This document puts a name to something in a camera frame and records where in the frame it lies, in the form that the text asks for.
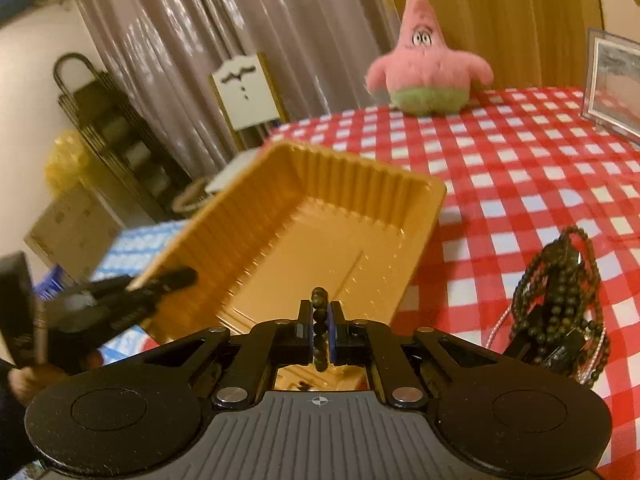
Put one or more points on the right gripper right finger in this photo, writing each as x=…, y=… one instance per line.
x=373, y=346

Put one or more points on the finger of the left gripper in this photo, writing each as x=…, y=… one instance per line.
x=92, y=291
x=91, y=325

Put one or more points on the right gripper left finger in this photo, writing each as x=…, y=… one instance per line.
x=249, y=363

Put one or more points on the orange plastic tray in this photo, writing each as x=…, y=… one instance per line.
x=300, y=217

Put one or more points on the person's left hand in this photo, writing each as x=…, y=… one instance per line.
x=27, y=382

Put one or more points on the blue carton box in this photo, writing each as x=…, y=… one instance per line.
x=53, y=283

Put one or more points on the blue white checkered cloth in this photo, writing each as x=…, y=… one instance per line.
x=131, y=253

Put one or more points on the cardboard box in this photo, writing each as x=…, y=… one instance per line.
x=74, y=232

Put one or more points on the yellow plastic bag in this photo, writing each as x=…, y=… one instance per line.
x=67, y=163

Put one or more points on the beige foot basin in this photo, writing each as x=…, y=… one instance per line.
x=193, y=198

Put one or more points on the black folding ladder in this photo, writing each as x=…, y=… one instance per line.
x=115, y=131

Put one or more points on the red white checkered tablecloth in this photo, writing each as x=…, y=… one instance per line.
x=518, y=167

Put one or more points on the white wooden chair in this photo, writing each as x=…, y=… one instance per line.
x=248, y=98

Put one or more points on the pink starfish plush toy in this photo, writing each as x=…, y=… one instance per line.
x=422, y=75

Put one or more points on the grey patterned curtain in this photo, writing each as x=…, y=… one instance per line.
x=162, y=53

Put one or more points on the framed sand picture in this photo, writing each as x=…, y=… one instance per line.
x=611, y=93

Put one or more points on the wooden door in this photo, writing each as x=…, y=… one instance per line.
x=528, y=43

